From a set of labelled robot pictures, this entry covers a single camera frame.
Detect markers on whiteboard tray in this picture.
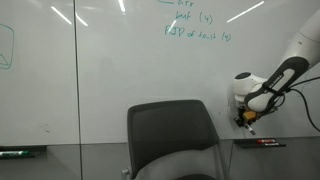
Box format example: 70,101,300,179
0,145,48,160

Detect black marker tray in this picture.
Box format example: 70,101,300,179
233,138,287,149

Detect whiteboard panel with green writing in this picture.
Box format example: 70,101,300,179
74,0,320,145

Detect gold wrist camera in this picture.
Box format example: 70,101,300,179
242,110,258,122

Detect black mesh office chair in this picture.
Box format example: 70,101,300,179
121,99,231,180

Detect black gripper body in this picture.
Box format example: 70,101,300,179
234,105,250,124

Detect red whiteboard marker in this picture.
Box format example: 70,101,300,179
255,138,277,145

